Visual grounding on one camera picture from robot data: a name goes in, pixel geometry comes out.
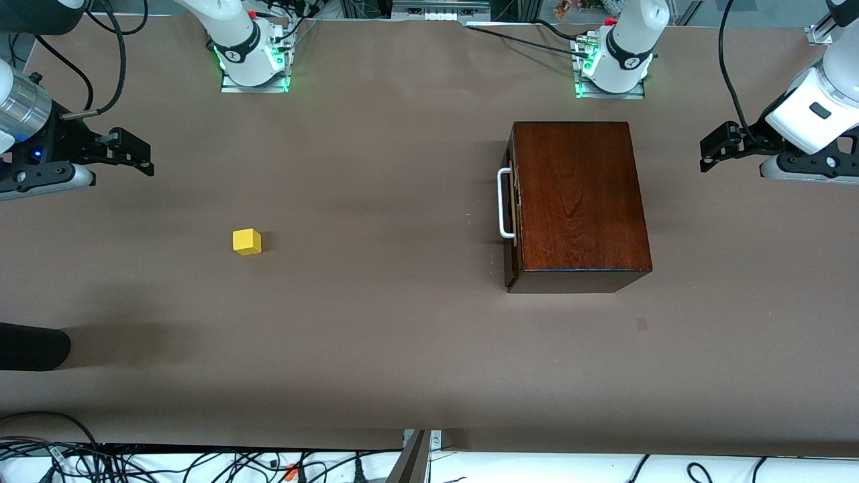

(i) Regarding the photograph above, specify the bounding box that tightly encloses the wooden drawer with white handle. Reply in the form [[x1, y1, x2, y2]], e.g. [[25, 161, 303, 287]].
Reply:
[[497, 158, 519, 248]]

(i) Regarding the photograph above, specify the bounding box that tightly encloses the dark brown wooden cabinet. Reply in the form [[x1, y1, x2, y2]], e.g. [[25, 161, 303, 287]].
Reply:
[[505, 121, 653, 294]]

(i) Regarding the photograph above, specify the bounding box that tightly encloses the black cylinder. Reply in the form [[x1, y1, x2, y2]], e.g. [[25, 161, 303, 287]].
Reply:
[[0, 322, 72, 372]]

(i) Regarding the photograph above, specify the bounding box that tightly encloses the white power strip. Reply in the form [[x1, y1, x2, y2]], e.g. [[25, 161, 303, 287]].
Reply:
[[391, 0, 491, 22]]

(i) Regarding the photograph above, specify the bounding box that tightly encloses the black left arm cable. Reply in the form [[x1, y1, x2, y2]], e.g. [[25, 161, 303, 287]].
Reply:
[[718, 0, 763, 145]]

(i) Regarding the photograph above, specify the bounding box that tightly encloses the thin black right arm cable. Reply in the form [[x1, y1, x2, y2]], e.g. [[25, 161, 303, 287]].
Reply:
[[34, 34, 95, 115]]

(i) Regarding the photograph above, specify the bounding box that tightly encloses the aluminium frame profile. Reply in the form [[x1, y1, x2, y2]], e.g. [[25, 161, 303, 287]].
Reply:
[[807, 19, 838, 46]]

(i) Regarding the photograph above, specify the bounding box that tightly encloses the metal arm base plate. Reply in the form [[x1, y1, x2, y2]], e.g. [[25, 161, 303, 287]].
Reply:
[[574, 34, 646, 100], [220, 40, 291, 93]]

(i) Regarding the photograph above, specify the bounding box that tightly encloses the black cable on table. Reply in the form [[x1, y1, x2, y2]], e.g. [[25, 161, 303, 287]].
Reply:
[[466, 23, 591, 58]]

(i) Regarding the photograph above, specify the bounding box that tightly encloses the metal bracket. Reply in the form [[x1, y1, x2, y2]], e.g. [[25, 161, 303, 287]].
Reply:
[[386, 429, 444, 483]]

